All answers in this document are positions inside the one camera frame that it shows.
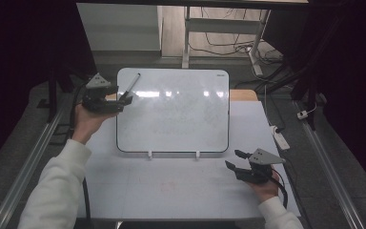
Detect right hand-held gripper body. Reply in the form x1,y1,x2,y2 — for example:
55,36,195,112
235,148,286,184

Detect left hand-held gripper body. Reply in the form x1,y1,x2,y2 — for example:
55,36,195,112
82,73,125,115

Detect grey marker with black cap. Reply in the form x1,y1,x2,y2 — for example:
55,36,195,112
119,73,142,100

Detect white whiteboard with dark rim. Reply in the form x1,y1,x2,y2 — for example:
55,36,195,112
115,67,231,155

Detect person's left hand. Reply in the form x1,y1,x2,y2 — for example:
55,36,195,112
71,103,118,146

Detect person's right hand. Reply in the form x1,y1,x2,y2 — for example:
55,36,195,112
247,171,282,204

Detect white power strip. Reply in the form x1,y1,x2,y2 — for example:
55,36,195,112
269,125,291,151

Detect black metal stand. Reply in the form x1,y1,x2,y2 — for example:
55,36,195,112
46,60,77,123
254,60,320,132

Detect wooden table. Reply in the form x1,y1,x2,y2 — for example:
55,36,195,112
105,89,259,102

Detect white cabinet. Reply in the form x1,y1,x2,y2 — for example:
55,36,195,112
76,3,163,52

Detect white table cover sheet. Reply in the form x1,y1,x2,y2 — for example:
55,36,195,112
75,97,301,222

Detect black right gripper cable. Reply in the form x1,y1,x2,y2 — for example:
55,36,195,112
270,170,289,209

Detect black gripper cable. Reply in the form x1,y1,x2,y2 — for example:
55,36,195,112
270,170,289,209
70,84,92,229

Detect black rectangular floor frame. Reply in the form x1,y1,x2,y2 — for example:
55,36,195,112
49,123,73,146

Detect aluminium rail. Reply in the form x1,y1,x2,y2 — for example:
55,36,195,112
0,108,66,229
294,100,366,229

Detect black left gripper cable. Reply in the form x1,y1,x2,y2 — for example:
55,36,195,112
70,84,92,229

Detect tangle of black floor cables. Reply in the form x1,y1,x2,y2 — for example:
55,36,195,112
189,8,284,65

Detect white metal desk frame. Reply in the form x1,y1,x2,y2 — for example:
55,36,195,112
181,6,272,77

